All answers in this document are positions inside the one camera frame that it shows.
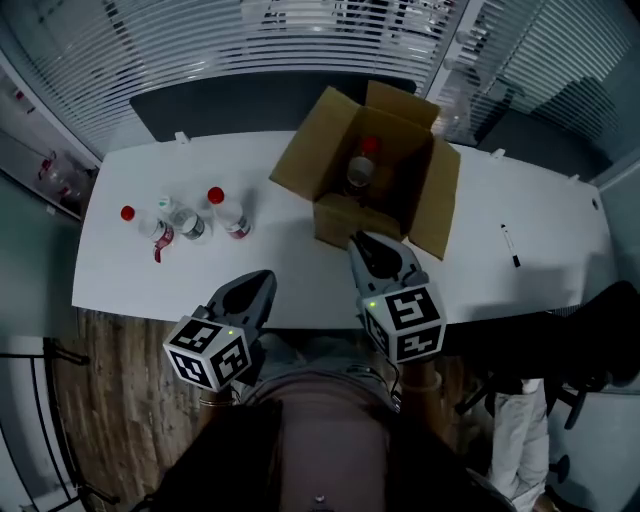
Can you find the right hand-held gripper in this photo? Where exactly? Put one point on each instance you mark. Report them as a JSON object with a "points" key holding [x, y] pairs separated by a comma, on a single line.
{"points": [[410, 320]]}

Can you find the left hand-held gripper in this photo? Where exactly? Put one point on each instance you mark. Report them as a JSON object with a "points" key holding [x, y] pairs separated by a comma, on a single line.
{"points": [[210, 352]]}

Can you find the clear plastic bottle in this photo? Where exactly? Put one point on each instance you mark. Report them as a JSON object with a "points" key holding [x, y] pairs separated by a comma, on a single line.
{"points": [[185, 222]]}

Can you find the brown cardboard box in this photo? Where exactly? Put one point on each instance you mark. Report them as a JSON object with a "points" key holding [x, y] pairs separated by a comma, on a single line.
{"points": [[305, 160]]}

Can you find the person's left forearm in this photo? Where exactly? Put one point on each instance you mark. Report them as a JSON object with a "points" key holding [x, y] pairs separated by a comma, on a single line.
{"points": [[216, 407]]}

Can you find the person's right forearm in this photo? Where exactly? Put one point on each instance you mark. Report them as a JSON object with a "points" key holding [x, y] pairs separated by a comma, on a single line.
{"points": [[422, 405]]}

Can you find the large clear water jug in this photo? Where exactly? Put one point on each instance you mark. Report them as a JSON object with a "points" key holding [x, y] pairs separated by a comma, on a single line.
{"points": [[62, 182]]}

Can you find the white table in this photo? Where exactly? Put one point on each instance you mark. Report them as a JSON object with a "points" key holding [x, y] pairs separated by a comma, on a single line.
{"points": [[300, 250]]}

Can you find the person's legs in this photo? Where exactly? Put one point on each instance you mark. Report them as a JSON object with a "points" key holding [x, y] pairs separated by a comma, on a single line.
{"points": [[320, 357]]}

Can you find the pale wrist bangle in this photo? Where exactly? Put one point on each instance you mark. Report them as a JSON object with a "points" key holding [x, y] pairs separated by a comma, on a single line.
{"points": [[424, 384]]}

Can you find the black marker pen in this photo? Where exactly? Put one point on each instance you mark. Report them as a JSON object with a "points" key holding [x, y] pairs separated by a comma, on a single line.
{"points": [[510, 245]]}

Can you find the person's torso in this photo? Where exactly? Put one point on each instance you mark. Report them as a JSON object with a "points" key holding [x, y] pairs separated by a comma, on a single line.
{"points": [[325, 450]]}

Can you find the black office chair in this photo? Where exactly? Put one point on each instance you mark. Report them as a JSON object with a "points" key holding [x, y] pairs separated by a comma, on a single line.
{"points": [[560, 345]]}

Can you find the long dark desk divider panel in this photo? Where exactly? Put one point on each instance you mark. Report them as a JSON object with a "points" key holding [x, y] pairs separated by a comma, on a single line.
{"points": [[225, 105]]}

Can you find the short dark desk divider panel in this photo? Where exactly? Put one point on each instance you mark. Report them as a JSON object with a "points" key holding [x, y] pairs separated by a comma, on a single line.
{"points": [[550, 145]]}

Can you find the round white knob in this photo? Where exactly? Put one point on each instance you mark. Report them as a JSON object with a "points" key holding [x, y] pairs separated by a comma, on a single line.
{"points": [[462, 36], [450, 63]]}

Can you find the whiteboard on black stand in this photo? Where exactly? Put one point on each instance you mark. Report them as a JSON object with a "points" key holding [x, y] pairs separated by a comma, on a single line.
{"points": [[25, 425]]}

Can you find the white divider bracket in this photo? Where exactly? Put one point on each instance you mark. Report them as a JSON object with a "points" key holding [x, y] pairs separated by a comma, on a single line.
{"points": [[182, 137], [498, 153]]}

